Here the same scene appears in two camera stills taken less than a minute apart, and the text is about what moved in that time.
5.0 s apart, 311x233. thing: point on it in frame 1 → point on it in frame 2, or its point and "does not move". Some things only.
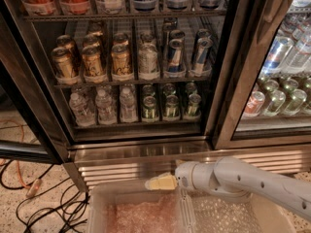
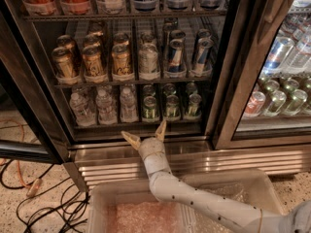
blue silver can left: x=175 y=59 does not move
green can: x=150 y=110 does not move
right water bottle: x=127 y=112 does not move
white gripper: x=186 y=178 → x=151 y=147
